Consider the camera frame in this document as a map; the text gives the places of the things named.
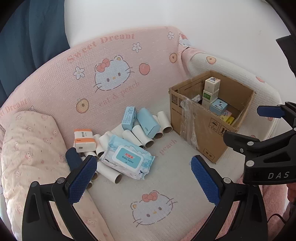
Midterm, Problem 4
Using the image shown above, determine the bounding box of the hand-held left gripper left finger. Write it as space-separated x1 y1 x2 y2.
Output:
22 155 109 241

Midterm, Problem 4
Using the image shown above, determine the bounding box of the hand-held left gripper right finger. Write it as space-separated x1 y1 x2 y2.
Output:
190 155 273 241

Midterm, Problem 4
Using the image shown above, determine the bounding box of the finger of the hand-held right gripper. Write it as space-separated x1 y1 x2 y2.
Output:
223 128 296 164
257 101 296 127

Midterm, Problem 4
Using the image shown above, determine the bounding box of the dark blue denim case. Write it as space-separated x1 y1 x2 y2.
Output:
65 147 83 172

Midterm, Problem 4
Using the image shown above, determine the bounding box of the light blue baby wipes pack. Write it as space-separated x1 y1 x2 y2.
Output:
100 134 156 181

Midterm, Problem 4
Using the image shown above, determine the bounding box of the cardboard box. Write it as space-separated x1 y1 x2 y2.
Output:
168 71 256 164

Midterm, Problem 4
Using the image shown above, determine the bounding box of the tall light blue box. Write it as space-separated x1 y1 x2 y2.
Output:
136 108 160 138

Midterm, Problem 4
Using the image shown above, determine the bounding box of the orange white tissue pack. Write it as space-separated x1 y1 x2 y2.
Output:
74 128 97 153

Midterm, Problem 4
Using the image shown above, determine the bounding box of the light blue tissue pack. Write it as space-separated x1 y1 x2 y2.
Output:
209 98 228 116

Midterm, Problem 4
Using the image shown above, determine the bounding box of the white green tissue pack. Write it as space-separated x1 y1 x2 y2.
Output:
202 90 219 102

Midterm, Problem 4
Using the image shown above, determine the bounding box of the white blue-print tissue pack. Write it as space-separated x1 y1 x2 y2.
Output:
204 77 221 92

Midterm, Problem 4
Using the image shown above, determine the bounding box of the pile of white paper rolls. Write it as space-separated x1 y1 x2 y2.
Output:
73 111 173 190

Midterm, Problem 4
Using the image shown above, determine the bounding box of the small light blue box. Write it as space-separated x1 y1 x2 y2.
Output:
121 106 137 131

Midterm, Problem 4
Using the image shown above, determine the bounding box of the pink printed sofa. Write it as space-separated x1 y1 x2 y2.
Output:
0 25 287 241

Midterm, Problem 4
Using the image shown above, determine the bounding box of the blue curtain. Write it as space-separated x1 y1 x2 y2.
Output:
0 0 71 109

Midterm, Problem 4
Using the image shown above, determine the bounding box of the black cable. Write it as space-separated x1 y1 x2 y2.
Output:
267 214 289 225

